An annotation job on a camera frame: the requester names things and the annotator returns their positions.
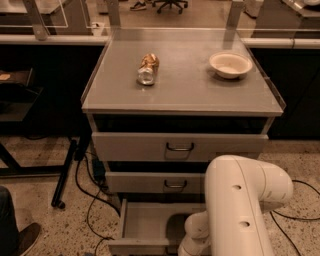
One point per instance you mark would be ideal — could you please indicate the grey bottom drawer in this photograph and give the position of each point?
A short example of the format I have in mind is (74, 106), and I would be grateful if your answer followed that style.
(151, 228)

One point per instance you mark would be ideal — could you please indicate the grey drawer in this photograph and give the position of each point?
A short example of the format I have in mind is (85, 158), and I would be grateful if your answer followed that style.
(143, 182)
(151, 228)
(177, 147)

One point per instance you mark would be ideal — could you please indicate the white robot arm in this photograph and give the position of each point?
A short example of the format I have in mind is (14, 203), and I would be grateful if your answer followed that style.
(238, 191)

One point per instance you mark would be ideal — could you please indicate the grey middle drawer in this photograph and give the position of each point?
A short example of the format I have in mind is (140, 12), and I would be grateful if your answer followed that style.
(143, 182)

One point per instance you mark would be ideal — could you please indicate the grey top drawer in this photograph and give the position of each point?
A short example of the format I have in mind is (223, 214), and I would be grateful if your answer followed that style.
(177, 147)

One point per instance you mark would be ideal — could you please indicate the grey drawer cabinet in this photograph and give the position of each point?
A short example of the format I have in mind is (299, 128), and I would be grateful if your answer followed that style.
(187, 96)

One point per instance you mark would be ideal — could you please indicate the black power strip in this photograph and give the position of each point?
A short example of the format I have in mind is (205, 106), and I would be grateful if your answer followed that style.
(98, 170)

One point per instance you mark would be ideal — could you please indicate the crushed gold soda can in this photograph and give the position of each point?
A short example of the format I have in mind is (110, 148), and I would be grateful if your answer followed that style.
(148, 69)

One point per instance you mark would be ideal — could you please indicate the white paper bowl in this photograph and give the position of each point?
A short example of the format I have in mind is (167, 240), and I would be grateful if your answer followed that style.
(229, 65)

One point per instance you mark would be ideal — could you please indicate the dark trouser leg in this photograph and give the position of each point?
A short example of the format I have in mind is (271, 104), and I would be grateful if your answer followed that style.
(9, 234)

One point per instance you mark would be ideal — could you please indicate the black office chair base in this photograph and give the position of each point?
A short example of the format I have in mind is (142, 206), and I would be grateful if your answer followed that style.
(180, 4)

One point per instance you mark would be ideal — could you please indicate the sneaker in background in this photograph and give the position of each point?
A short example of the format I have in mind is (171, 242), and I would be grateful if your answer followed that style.
(138, 6)

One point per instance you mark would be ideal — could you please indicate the black desk frame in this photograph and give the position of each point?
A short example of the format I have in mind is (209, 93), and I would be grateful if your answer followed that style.
(17, 98)

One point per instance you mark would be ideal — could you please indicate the white horizontal rail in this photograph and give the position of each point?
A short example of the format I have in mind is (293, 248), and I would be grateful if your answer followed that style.
(276, 43)

